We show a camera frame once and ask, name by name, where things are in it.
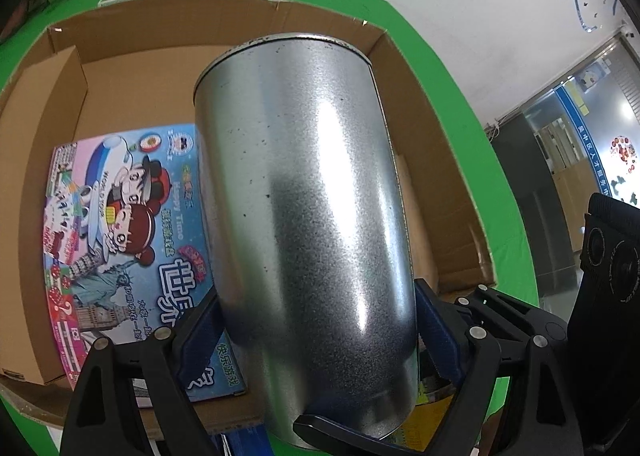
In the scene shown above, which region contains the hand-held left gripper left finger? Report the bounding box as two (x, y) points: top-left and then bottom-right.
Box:
(60, 281), (236, 456)

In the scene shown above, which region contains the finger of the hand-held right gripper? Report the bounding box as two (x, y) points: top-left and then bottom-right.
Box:
(292, 413), (436, 456)
(452, 285), (571, 343)

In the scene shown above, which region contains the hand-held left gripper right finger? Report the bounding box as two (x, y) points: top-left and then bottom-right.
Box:
(414, 278), (586, 456)

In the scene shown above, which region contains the yellow label dried flower jar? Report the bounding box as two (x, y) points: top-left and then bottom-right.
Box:
(400, 381), (458, 454)

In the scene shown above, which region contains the cartoon board game box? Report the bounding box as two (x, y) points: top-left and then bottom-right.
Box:
(42, 123), (248, 409)

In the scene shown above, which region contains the large cardboard box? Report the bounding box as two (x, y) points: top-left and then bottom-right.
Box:
(0, 0), (501, 442)

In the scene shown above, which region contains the silver metal can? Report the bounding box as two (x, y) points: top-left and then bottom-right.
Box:
(192, 33), (421, 452)

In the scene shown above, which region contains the small brown cardboard box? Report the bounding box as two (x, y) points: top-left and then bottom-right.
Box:
(0, 44), (90, 387)

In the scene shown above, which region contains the glass door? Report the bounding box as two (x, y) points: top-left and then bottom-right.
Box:
(487, 30), (640, 297)

